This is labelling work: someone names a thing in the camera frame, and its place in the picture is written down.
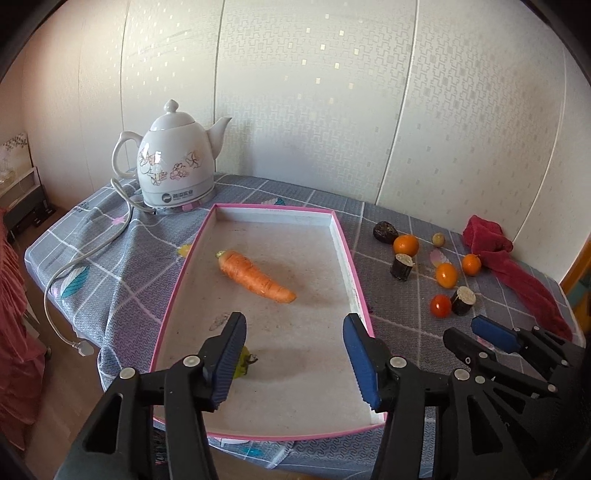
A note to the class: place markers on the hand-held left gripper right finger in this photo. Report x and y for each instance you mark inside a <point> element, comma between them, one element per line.
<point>362,364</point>

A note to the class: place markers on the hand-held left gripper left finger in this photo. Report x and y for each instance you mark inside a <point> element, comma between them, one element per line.
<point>228,364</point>

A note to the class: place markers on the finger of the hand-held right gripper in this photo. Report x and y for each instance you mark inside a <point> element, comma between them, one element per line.
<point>457,344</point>
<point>494,332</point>

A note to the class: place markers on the red tomato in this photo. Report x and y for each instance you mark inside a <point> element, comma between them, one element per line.
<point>441,306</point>

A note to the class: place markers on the dark cylinder sushi piece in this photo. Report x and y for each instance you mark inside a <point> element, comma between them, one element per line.
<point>462,302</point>

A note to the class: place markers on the pink-edged white tray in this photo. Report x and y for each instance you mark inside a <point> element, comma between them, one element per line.
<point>286,332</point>

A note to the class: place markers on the small smooth orange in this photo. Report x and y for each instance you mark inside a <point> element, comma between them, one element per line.
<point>471,264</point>
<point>447,276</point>

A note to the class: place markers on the mandarin orange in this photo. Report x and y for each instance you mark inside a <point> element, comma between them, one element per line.
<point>406,244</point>

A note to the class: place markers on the green tomato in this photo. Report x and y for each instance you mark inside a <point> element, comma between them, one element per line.
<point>243,364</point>

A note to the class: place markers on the orange carrot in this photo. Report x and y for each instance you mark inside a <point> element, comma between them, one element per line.
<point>254,274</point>

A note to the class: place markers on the red towel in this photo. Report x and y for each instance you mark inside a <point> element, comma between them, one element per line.
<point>489,235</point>

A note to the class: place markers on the small yellow-green fruit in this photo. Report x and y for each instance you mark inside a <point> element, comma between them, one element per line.
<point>438,239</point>

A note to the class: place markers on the grey checked tablecloth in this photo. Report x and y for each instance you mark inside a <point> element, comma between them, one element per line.
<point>138,277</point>

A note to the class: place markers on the dark wrinkled fruit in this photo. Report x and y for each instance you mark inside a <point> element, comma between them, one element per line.
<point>385,232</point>

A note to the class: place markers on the white power plug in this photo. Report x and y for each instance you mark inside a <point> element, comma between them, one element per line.
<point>83,347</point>

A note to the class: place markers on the pink ruffled bed cover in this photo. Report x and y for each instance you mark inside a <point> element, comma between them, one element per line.
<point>18,360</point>

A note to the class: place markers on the white floral ceramic kettle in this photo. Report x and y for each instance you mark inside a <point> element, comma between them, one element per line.
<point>171,152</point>

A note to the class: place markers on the dark side cabinet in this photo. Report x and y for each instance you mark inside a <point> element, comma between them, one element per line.
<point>32,207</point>

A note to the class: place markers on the white floral box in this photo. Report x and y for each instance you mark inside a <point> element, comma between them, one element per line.
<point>16,150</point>

